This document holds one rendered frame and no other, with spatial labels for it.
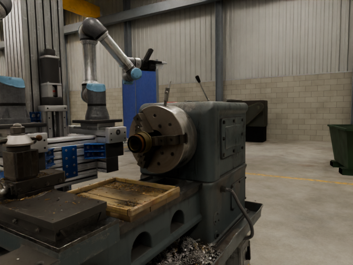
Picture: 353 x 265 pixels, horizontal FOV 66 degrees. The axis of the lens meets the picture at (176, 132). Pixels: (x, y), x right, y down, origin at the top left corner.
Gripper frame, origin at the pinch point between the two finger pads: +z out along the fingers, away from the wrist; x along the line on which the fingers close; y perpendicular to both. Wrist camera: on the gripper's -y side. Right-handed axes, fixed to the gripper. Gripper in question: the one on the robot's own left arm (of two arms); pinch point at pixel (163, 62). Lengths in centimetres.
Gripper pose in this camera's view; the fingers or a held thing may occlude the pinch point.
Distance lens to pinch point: 216.9
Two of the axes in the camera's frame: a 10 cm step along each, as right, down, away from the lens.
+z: 8.6, -0.6, 5.1
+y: -0.6, 9.8, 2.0
